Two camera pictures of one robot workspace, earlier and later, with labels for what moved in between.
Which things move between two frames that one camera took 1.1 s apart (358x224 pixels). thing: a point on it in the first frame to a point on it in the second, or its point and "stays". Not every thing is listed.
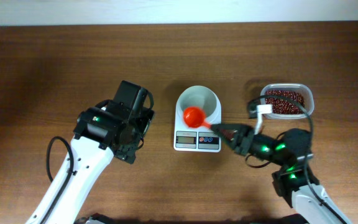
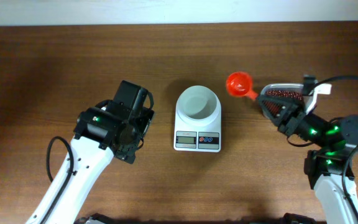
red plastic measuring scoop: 194,117 to 239,83
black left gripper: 144,120 stays
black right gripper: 240,130 to 287,120
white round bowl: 199,101 stays
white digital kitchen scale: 197,109 stays
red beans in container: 283,106 stays
